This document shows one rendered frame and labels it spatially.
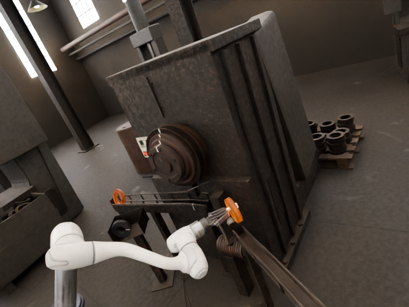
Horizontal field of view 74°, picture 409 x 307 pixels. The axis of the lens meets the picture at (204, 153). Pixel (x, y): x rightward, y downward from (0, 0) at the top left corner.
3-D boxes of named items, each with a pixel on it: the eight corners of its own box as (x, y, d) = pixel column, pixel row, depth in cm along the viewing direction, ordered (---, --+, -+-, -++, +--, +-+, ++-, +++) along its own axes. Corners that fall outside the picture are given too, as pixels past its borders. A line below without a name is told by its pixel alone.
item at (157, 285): (150, 275, 256) (114, 216, 229) (175, 267, 253) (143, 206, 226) (146, 293, 237) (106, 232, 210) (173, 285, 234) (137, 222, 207)
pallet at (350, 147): (254, 167, 367) (244, 139, 350) (276, 139, 421) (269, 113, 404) (353, 169, 289) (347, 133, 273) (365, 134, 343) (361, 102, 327)
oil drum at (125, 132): (151, 158, 548) (132, 117, 514) (172, 156, 511) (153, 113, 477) (131, 174, 507) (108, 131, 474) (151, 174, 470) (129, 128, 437)
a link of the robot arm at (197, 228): (198, 242, 148) (208, 236, 149) (192, 230, 145) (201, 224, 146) (193, 233, 156) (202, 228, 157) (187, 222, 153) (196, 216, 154)
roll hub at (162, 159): (162, 178, 200) (146, 145, 190) (191, 178, 183) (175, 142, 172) (157, 182, 196) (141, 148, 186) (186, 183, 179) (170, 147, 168)
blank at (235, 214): (241, 221, 162) (236, 224, 161) (227, 198, 166) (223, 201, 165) (244, 219, 147) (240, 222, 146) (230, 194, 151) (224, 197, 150)
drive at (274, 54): (255, 162, 379) (214, 31, 312) (328, 161, 319) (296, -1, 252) (219, 211, 307) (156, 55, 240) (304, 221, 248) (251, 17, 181)
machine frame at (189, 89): (218, 203, 321) (158, 56, 255) (311, 213, 254) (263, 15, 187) (182, 250, 271) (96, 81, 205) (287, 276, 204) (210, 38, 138)
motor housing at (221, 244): (243, 281, 215) (221, 229, 194) (268, 288, 201) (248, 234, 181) (235, 295, 206) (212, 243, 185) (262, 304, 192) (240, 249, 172)
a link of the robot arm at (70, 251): (94, 245, 118) (89, 231, 129) (47, 253, 108) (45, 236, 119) (92, 272, 120) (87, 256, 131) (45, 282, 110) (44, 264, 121)
